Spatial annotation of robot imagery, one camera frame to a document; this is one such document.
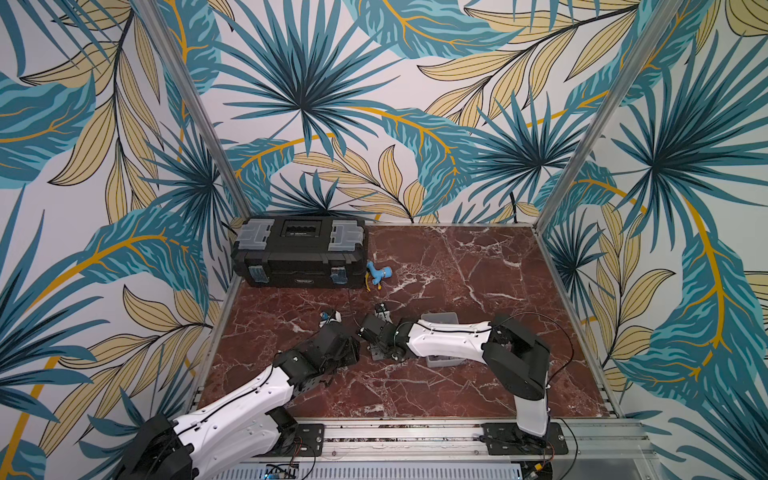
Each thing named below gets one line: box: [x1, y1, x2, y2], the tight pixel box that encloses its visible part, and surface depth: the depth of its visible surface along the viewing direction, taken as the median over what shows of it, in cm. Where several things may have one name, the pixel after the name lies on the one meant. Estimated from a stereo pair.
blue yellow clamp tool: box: [365, 260, 393, 292], surface depth 105 cm
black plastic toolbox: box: [231, 216, 369, 289], surface depth 93 cm
